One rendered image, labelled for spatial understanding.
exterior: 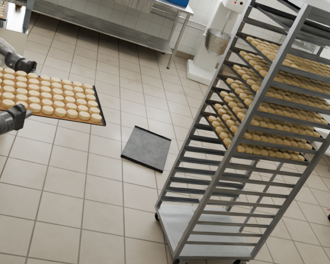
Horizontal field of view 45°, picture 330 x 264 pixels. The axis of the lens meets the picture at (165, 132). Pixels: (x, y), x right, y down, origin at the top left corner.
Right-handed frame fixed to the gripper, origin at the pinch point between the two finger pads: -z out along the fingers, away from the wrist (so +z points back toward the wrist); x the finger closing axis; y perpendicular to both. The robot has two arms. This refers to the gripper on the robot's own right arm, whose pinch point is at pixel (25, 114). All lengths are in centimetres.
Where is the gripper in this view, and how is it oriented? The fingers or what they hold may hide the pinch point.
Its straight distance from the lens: 186.2
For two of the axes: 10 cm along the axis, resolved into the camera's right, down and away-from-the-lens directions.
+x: 3.4, -8.2, -4.6
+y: -8.3, -4.9, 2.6
